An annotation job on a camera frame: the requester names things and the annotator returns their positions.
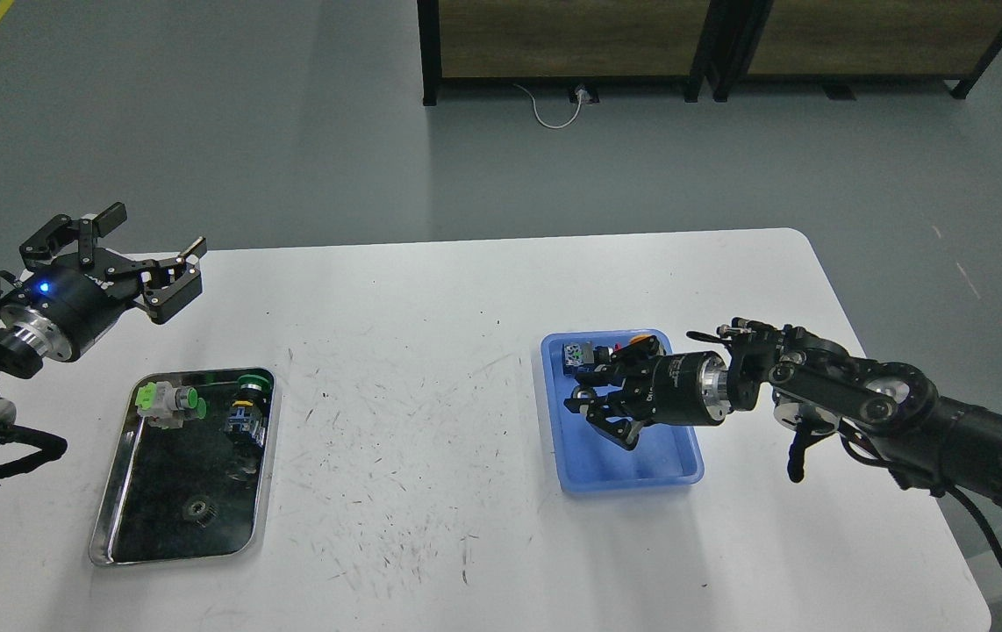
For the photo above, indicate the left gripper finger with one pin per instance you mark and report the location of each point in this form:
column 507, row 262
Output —
column 161, row 288
column 45, row 246

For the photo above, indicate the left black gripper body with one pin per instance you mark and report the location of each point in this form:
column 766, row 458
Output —
column 60, row 312

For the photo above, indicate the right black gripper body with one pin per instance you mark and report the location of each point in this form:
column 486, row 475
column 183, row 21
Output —
column 688, row 390

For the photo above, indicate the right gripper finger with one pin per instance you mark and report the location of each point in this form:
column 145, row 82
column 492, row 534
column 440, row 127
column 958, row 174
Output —
column 613, row 366
column 618, row 416

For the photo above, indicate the black gear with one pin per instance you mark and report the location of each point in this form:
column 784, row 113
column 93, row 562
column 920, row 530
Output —
column 198, row 509

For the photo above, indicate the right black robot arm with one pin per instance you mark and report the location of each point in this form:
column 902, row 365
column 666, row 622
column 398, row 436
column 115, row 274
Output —
column 889, row 416

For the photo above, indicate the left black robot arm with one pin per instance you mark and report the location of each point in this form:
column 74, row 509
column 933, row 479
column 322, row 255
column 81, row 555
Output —
column 24, row 449

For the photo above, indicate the blue plastic tray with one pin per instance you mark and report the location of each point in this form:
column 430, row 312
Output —
column 586, row 463

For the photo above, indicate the silver metal tray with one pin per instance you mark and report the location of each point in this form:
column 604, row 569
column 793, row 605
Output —
column 153, row 471

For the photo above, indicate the floor power socket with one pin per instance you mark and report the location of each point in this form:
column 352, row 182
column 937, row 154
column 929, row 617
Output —
column 584, row 95

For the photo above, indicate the left wooden cabinet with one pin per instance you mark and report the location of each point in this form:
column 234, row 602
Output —
column 568, row 43

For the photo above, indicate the wooden cabinet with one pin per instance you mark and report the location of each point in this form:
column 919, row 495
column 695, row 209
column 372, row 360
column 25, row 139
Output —
column 568, row 43
column 837, row 44

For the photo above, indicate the right wooden cabinet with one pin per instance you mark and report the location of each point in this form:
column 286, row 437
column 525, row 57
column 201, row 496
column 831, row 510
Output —
column 837, row 44

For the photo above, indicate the red push button switch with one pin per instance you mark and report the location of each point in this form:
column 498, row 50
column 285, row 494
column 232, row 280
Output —
column 580, row 357

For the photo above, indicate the white green push button switch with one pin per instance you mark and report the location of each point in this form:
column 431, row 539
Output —
column 167, row 406

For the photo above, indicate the green black push button switch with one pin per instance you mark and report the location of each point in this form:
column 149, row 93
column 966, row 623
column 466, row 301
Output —
column 247, row 418

